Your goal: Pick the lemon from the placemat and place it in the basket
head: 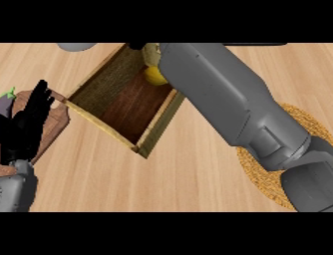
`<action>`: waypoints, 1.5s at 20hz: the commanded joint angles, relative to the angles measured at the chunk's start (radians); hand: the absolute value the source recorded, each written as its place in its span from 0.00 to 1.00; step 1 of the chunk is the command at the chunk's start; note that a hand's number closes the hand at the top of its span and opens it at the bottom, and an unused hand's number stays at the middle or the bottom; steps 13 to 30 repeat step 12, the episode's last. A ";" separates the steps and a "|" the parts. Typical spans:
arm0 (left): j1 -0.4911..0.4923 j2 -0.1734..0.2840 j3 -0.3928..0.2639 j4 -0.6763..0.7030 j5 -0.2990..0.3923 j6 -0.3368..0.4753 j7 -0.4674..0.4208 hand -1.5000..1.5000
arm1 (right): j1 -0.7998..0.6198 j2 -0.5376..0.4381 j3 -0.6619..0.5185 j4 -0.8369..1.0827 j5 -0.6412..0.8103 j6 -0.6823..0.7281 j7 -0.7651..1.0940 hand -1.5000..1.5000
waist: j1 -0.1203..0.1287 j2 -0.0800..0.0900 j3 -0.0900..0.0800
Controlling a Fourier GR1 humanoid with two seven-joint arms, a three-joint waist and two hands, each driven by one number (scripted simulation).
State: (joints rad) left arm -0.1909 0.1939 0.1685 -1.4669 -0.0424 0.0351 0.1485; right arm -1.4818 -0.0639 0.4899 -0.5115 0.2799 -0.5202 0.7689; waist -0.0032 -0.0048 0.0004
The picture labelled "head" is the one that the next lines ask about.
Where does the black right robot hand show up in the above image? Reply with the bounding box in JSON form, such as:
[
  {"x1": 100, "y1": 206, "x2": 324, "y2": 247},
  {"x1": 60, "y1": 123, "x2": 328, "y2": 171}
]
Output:
[{"x1": 128, "y1": 42, "x2": 149, "y2": 51}]

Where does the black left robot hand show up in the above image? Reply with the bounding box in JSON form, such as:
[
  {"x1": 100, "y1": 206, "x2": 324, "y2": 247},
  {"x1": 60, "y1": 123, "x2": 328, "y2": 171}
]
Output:
[{"x1": 0, "y1": 79, "x2": 56, "y2": 165}]

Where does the yellow lemon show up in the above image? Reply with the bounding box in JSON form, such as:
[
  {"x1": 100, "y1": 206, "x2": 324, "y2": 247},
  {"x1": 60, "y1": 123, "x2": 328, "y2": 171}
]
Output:
[{"x1": 143, "y1": 66, "x2": 170, "y2": 87}]

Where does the rectangular wooden basket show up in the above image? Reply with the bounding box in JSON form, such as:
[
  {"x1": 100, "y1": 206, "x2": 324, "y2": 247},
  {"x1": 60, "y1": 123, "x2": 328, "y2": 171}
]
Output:
[{"x1": 63, "y1": 42, "x2": 186, "y2": 160}]

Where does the round woven straw placemat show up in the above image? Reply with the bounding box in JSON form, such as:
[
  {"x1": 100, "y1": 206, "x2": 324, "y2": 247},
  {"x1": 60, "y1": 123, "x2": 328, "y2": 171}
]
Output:
[{"x1": 233, "y1": 102, "x2": 333, "y2": 211}]

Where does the brown wooden cutting board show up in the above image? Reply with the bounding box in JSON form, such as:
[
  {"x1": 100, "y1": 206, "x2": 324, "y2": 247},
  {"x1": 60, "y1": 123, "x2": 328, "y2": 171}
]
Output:
[{"x1": 0, "y1": 90, "x2": 72, "y2": 187}]

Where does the purple eggplant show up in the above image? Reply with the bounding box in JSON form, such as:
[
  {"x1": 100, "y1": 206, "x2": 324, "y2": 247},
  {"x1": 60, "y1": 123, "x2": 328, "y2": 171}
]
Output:
[{"x1": 0, "y1": 87, "x2": 19, "y2": 119}]

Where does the grey rounded object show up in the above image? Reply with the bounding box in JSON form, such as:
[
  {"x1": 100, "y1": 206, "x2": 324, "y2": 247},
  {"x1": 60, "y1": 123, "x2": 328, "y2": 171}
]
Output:
[{"x1": 55, "y1": 42, "x2": 100, "y2": 53}]

